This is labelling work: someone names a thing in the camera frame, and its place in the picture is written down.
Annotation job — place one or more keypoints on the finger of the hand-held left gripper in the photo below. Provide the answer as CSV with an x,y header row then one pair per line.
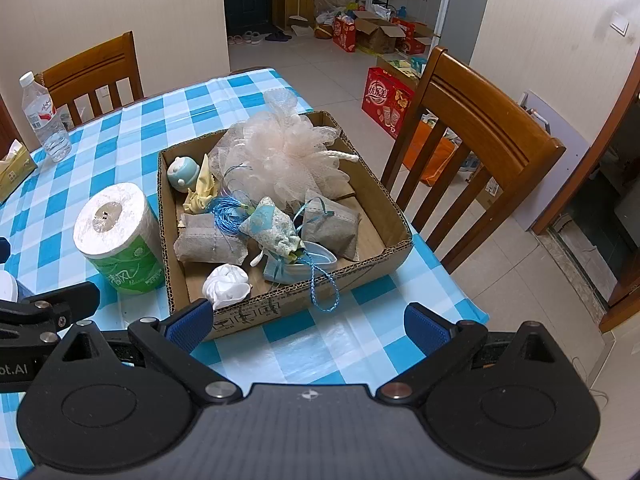
x,y
75,297
4,250

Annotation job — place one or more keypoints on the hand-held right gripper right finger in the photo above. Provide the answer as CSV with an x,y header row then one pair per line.
x,y
425,327

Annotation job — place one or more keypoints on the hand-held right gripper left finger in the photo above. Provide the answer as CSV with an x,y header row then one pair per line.
x,y
189,324

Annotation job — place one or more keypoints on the white knotted cloth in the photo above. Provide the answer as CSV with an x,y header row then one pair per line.
x,y
225,282

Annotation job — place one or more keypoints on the grey fabric sachet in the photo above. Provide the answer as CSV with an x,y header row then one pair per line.
x,y
205,247
332,230

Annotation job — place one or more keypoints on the brown cardboard box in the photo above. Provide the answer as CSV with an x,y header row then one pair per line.
x,y
380,240

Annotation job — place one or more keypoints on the blue face mask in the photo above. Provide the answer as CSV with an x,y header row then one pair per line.
x,y
295,272

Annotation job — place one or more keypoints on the blue floral tasselled sachet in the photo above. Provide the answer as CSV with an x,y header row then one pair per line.
x,y
270,222

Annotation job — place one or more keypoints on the yellow knotted cloth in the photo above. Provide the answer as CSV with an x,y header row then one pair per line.
x,y
202,185

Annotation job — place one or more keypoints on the round blue plush toy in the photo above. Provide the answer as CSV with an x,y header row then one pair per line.
x,y
181,172

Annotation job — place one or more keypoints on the peach mesh bath pouf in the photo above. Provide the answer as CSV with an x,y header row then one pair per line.
x,y
285,155

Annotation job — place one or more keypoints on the clear jar with white lid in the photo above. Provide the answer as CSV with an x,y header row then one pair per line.
x,y
10,285

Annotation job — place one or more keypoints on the toilet paper roll green wrapper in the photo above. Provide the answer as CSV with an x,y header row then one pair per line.
x,y
125,260

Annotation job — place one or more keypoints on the gold tissue pack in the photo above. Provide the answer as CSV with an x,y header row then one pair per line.
x,y
15,175

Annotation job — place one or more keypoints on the blue white checked tablecloth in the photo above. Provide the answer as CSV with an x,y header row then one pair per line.
x,y
310,345

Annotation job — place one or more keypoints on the clear plastic water bottle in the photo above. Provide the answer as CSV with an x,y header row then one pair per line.
x,y
45,120

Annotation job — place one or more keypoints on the orange shopping bag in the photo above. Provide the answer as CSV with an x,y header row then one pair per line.
x,y
432,152

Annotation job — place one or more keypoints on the wooden chair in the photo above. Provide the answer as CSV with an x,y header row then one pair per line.
x,y
100,65
480,110

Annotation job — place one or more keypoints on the white leaning board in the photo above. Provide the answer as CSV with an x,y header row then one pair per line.
x,y
550,160

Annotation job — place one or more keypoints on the red gift box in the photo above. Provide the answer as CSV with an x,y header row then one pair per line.
x,y
345,32
412,35
387,102

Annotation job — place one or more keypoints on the green white small carton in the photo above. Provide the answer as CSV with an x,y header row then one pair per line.
x,y
407,66

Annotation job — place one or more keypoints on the pair of slippers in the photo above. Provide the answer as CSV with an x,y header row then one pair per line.
x,y
260,36

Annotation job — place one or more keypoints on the open cardboard box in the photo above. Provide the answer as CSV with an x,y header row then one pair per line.
x,y
377,32

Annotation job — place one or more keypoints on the white refrigerator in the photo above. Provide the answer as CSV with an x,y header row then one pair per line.
x,y
462,10

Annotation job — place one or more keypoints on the wooden door frame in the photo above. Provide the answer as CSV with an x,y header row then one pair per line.
x,y
595,160

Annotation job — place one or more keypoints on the white light switch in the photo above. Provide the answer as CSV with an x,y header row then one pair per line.
x,y
621,24

